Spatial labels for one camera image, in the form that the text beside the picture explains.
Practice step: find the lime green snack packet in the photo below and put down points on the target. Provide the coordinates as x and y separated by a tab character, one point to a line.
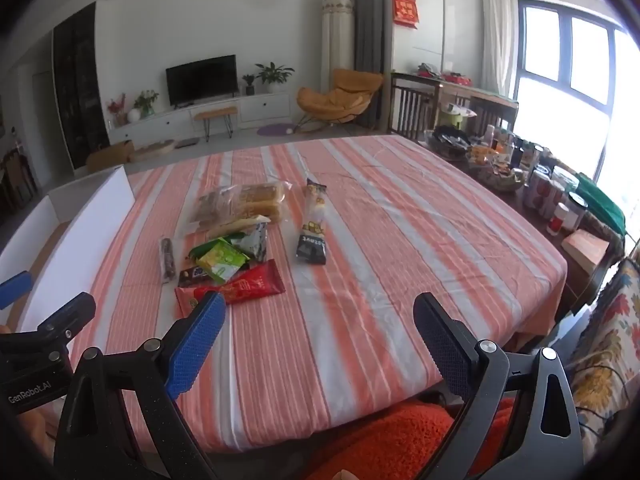
221	261

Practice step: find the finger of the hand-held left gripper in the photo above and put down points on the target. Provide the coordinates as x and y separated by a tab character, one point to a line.
15	287
70	314

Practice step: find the green cloth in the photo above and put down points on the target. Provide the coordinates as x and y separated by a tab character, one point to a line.
602	205

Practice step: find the leafy plant in vase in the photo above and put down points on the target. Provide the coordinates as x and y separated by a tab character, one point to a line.
146	102

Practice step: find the dark red sausage stick packet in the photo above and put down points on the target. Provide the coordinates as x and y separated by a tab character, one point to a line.
167	260

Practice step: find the white-sided cardboard box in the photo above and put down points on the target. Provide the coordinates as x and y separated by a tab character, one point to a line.
75	250

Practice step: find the red wall hanging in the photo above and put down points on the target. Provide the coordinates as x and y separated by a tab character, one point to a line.
405	10

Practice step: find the brown cardboard box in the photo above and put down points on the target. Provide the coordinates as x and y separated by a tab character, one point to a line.
111	156

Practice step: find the small dark potted plant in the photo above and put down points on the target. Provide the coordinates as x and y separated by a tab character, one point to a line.
249	85

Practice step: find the white bottle with red label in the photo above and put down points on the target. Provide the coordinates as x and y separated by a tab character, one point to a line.
557	220

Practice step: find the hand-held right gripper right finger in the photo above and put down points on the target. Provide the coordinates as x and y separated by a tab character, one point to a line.
445	350

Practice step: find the white television cabinet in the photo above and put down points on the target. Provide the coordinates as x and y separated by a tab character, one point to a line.
260	107

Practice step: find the long black yellow snack packet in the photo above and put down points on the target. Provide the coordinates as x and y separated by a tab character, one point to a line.
312	220

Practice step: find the person's left hand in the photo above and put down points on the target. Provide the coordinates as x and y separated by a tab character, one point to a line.
40	427

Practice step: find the cluster of bottles and jars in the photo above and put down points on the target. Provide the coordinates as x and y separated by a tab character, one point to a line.
515	147

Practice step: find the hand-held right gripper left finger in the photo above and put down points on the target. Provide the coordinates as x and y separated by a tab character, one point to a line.
195	345

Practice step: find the white standing air conditioner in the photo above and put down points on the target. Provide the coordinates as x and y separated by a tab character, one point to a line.
337	45

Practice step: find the orange snack packet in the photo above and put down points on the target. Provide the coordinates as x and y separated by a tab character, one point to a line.
184	302

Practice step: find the yellow bread loaf bag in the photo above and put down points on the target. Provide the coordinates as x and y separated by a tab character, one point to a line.
262	197

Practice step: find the black flat television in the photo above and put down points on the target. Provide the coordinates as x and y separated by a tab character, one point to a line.
201	80

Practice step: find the pale yellow snack packet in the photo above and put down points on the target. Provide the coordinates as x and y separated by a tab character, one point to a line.
240	225

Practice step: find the red snack packet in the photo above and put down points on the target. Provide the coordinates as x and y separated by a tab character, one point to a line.
252	282

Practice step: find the brown sliced cake bag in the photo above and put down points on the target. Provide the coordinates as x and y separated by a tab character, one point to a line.
210	208

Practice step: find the floral chair cover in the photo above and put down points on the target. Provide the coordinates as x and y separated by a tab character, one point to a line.
607	340

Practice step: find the large green potted plant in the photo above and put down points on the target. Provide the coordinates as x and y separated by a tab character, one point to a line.
274	74

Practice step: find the dark wooden chair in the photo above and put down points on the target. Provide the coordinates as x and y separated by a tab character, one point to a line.
492	112
412	105

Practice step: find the orange fleece clothing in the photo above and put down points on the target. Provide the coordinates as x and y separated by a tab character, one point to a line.
400	440

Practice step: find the red gift box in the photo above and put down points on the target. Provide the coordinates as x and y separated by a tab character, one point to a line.
456	78

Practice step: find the wooden dining chair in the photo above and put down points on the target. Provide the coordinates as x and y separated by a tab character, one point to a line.
17	180

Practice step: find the dark framed window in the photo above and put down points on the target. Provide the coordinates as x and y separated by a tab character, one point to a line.
575	85

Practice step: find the grey curtain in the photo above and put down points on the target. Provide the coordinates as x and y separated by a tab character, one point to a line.
370	35

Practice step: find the brown chocolate bar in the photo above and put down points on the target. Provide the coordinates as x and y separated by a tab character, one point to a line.
192	276

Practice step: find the round white vase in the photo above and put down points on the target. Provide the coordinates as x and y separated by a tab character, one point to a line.
133	116

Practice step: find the red flowers in vase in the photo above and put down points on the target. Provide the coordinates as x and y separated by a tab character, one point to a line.
117	110

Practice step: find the silver green snack packet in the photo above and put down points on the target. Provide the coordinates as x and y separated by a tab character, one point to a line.
254	242

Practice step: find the purple floor mat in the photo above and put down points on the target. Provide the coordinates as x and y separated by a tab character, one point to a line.
274	130

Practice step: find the lime green plastic stool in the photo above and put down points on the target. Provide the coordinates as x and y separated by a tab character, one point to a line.
452	117

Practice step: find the orange lounge chair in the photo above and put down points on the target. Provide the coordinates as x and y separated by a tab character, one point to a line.
345	92

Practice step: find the glass jar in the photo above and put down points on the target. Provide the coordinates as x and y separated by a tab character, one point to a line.
576	212

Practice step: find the dark snack tray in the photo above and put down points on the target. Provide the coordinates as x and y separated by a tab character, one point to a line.
449	141

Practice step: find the black glass display cabinet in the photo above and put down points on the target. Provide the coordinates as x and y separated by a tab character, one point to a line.
80	85

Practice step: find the red drink can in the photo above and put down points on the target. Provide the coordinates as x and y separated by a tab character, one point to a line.
536	191
551	199

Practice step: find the white curtain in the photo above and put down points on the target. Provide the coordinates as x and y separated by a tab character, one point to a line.
497	35

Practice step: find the wicker basket of snacks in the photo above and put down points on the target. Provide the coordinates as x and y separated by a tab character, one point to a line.
500	176

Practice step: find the wooden bench with hairpin legs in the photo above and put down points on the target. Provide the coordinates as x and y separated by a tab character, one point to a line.
216	112

